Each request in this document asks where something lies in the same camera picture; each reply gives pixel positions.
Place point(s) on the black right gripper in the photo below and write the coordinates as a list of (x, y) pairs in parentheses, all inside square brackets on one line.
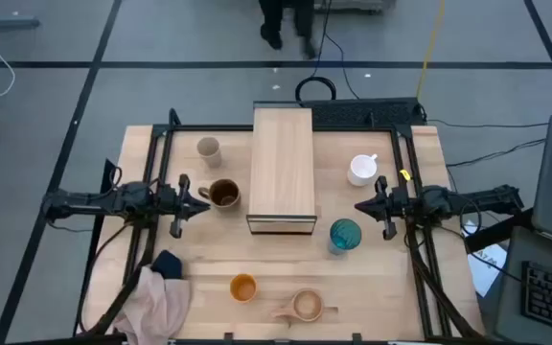
[(391, 206)]

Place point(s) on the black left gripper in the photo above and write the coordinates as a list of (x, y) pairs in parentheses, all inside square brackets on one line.
[(170, 201)]

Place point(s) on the olive brown ceramic mug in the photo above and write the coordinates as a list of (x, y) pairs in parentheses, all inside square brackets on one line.
[(223, 194)]

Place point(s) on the white ceramic mug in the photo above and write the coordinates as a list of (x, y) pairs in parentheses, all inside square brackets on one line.
[(362, 170)]

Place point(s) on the teal ribbed glass tumbler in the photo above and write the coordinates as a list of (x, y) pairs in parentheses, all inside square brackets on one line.
[(344, 236)]

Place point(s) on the beige ribbed cup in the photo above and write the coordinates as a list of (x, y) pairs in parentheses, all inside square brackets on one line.
[(210, 151)]

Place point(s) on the orange plastic cup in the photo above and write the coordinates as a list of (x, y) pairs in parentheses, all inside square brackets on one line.
[(243, 287)]

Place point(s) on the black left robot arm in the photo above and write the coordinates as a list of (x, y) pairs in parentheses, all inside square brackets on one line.
[(89, 201)]

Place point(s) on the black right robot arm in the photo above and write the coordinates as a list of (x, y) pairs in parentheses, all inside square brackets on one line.
[(487, 199)]

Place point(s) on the yellow tag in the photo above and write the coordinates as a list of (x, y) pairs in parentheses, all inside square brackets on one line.
[(405, 174)]

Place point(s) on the dark blue cloth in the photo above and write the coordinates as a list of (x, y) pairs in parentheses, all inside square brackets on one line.
[(167, 264)]

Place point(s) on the black perforated metal box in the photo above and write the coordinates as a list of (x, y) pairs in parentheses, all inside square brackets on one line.
[(362, 112)]

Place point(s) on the pink cloth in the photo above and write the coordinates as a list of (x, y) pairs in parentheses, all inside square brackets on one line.
[(154, 306)]

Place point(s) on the white paper sheet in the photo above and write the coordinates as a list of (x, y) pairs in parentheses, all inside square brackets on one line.
[(489, 268)]

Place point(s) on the grey side desk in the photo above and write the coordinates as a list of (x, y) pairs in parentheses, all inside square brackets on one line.
[(511, 287)]

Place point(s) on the person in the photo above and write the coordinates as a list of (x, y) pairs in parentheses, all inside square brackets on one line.
[(276, 24)]

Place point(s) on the grey cart base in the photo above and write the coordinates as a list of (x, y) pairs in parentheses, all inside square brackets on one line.
[(352, 5)]

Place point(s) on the grey table foot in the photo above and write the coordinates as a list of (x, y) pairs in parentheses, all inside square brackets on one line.
[(3, 20)]

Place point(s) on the black aluminium table frame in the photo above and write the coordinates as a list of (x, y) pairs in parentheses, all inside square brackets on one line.
[(209, 128)]

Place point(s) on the wooden shelf with black frame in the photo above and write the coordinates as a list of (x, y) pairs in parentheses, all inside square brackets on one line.
[(281, 172)]

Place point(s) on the black frame clamp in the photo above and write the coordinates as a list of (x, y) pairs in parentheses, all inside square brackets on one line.
[(357, 338), (228, 338)]

